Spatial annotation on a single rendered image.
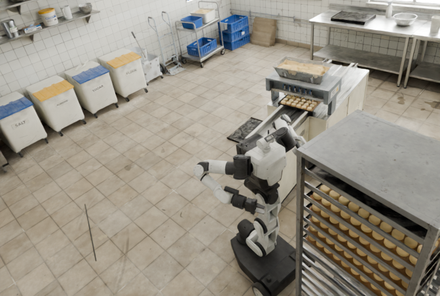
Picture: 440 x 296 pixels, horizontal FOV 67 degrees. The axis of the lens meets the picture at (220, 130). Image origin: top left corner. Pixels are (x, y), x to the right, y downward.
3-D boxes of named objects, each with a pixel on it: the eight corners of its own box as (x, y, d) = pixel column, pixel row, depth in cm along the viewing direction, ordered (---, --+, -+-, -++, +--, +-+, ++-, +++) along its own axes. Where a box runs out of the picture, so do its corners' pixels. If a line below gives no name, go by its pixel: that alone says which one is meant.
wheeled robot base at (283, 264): (222, 255, 323) (217, 233, 304) (261, 225, 346) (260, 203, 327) (268, 305, 278) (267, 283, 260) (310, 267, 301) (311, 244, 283)
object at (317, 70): (286, 63, 374) (285, 57, 370) (332, 71, 343) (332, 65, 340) (274, 73, 358) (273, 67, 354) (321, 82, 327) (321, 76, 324)
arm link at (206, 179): (210, 192, 222) (189, 175, 228) (216, 190, 231) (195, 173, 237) (219, 179, 220) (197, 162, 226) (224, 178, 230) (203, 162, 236)
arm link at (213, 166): (193, 158, 225) (224, 161, 218) (201, 158, 238) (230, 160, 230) (192, 175, 225) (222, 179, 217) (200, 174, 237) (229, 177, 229)
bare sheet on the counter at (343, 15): (330, 18, 573) (330, 17, 572) (342, 11, 595) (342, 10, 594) (365, 22, 536) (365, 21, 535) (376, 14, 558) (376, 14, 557)
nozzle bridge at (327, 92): (281, 92, 404) (280, 65, 385) (339, 105, 363) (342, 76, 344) (266, 104, 384) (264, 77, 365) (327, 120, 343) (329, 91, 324)
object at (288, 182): (282, 164, 422) (281, 103, 371) (308, 173, 402) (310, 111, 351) (251, 200, 379) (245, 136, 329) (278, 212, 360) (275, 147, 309)
